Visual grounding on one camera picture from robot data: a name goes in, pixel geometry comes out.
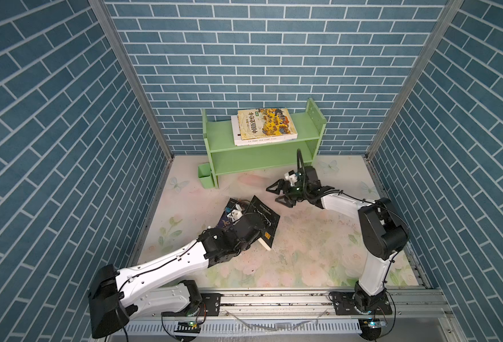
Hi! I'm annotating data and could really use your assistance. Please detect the white book brown stripes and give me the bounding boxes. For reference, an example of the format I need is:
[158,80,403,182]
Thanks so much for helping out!
[231,115,298,147]

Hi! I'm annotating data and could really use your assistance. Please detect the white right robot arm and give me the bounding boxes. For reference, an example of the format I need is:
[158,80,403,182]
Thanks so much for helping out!
[266,166,410,314]

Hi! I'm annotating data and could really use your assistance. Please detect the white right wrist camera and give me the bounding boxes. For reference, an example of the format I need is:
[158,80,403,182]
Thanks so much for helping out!
[284,170,299,188]

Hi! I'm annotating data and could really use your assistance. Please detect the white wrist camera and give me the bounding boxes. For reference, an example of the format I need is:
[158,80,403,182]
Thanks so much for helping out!
[284,170,299,188]
[226,204,243,222]

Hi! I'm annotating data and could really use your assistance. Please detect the yellow illustrated history book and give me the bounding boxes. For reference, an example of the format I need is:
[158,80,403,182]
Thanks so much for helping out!
[237,108,298,140]

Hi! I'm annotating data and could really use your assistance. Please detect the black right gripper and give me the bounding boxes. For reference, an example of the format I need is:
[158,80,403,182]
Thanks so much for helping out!
[266,180,309,209]

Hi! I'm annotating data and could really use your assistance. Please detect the green shelf rack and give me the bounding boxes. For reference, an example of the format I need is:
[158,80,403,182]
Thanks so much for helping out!
[202,98,327,188]

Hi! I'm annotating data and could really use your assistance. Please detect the black book yellow text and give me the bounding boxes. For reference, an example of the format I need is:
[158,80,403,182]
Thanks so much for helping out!
[243,196,280,251]

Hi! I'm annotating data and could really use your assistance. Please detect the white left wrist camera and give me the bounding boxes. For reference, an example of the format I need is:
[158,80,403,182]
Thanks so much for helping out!
[226,204,243,222]

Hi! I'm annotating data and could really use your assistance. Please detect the metal base rail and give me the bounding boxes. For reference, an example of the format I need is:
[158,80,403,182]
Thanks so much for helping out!
[95,288,464,341]

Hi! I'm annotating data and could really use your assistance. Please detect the purple book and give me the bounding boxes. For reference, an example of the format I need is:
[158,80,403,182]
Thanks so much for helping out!
[215,198,251,232]

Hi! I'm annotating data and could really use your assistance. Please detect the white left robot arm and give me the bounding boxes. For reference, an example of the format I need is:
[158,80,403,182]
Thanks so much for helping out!
[88,213,265,339]

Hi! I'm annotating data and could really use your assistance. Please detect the metal corner frame post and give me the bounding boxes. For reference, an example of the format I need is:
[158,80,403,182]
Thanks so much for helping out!
[365,0,464,162]
[89,0,173,163]

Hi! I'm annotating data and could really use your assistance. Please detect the metal corner frame post right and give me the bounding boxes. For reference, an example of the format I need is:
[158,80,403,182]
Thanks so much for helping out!
[365,0,464,162]

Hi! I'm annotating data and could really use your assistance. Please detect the metal corner frame post left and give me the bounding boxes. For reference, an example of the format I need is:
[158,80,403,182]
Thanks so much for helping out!
[89,0,173,163]

